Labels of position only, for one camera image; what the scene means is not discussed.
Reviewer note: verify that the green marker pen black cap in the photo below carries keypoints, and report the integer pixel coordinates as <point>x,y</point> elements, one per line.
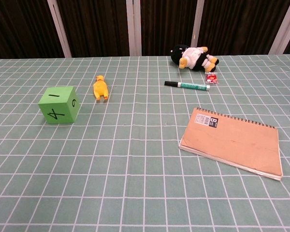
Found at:
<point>188,85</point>

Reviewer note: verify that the white partition frame post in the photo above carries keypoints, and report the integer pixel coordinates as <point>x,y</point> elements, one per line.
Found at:
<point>59,31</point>
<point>284,26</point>
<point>134,29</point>
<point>197,24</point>

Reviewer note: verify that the brown spiral notebook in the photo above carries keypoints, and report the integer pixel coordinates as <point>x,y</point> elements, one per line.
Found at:
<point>232,142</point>

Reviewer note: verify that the red candy packet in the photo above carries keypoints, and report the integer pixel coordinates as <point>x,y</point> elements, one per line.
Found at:
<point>211,77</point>

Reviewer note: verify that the green grid tablecloth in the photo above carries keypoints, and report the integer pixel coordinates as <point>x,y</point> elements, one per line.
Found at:
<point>135,169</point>

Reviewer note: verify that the black white plush doll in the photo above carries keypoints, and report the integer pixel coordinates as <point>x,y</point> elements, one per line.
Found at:
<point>193,56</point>

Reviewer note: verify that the yellow rubber chicken toy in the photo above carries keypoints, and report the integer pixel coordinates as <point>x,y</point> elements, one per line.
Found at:
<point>100,88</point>

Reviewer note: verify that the green numbered foam cube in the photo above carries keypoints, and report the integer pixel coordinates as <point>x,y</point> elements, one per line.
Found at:
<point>55,101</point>

